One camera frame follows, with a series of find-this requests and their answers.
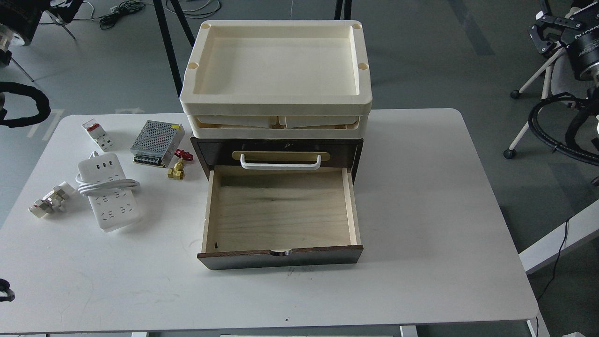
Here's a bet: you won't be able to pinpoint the white power strip with cable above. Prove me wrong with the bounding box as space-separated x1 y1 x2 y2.
76 151 141 232

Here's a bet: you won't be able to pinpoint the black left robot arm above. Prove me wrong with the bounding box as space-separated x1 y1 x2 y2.
0 0 83 128

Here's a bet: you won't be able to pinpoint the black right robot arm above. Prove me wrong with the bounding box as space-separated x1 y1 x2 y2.
528 0 599 166

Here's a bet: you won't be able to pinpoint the dark brown wooden cabinet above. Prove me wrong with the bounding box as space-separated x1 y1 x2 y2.
190 137 364 180

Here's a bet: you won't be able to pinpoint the open wooden drawer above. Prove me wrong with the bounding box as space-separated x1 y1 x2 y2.
197 166 364 270

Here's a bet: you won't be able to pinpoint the cream plastic lower tray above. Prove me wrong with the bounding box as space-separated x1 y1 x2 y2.
187 113 369 140

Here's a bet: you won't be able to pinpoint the cream plastic tray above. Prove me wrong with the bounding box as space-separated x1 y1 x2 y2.
180 21 372 105
187 113 369 140

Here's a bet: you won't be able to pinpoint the cream plastic top tray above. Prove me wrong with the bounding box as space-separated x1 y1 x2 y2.
180 21 372 105

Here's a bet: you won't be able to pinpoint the silver metal power supply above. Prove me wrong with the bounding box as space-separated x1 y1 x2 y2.
130 121 185 167

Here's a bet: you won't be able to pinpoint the white silver small adapter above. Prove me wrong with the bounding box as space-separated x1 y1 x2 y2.
29 182 75 218

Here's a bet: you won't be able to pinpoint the white side table edge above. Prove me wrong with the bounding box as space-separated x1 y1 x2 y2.
519 201 599 275

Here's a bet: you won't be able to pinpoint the white drawer handle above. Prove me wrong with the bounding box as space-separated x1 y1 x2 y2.
240 154 321 171

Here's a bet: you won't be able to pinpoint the brass valve red handle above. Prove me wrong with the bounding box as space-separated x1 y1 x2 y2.
167 149 193 181

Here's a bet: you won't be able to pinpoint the white red wall socket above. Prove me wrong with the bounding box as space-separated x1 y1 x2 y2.
81 119 114 152

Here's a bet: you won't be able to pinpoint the black cables on floor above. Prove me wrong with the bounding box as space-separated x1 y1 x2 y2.
40 0 221 30

